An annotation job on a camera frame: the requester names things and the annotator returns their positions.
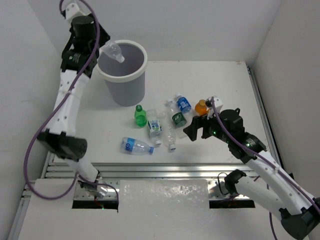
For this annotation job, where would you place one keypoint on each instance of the clear bottle dark green label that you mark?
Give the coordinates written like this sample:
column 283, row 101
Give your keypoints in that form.
column 180, row 120

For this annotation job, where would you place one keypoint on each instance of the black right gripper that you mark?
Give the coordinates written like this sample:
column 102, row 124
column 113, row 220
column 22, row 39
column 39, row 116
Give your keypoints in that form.
column 192, row 129

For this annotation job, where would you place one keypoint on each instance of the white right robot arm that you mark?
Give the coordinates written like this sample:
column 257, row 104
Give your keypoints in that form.
column 297, row 210

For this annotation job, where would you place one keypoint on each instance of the clear bottle light blue label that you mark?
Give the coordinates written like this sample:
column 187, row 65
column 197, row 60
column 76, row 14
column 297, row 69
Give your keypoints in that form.
column 135, row 147

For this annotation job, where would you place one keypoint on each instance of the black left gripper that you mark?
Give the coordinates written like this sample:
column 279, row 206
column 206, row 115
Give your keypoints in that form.
column 103, row 38

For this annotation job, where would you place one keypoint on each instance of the orange juice bottle rear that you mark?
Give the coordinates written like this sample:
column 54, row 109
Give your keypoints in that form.
column 201, row 108

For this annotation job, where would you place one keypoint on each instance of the clear bottle dark blue label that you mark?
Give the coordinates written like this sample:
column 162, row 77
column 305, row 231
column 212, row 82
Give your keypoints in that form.
column 182, row 103

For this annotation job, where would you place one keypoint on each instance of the aluminium left side rail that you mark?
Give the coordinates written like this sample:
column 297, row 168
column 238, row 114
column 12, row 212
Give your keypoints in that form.
column 49, row 165

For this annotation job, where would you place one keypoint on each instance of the green plastic bottle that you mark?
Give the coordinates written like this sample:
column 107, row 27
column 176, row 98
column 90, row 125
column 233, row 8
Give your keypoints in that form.
column 140, row 116

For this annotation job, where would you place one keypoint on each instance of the grey bin with white rim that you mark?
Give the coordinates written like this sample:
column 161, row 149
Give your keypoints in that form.
column 125, row 80

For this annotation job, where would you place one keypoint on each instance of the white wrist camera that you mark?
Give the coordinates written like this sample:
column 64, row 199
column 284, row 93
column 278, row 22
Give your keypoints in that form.
column 72, row 10
column 214, row 105

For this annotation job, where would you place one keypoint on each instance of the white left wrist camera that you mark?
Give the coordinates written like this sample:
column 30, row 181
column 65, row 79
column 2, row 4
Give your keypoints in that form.
column 72, row 10

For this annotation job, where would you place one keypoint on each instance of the white front cover panel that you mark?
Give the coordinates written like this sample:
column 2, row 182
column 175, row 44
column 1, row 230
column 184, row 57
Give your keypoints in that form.
column 167, row 195

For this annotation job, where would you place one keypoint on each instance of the clear bottle white cap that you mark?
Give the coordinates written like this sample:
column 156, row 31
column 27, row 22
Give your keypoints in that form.
column 113, row 51

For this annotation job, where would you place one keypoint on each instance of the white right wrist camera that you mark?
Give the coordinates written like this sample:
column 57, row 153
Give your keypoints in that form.
column 214, row 105

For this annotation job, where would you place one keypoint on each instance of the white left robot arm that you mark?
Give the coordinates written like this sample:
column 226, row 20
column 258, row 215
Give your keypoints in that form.
column 79, row 58

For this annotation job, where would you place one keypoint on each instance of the clear unlabelled bottle blue cap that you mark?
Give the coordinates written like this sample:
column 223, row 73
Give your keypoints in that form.
column 169, row 136

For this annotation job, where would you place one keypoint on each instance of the clear bottle green white label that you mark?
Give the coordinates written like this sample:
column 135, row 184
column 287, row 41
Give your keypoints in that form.
column 154, row 127

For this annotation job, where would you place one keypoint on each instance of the aluminium front rail frame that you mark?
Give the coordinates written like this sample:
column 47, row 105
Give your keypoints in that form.
column 213, row 174

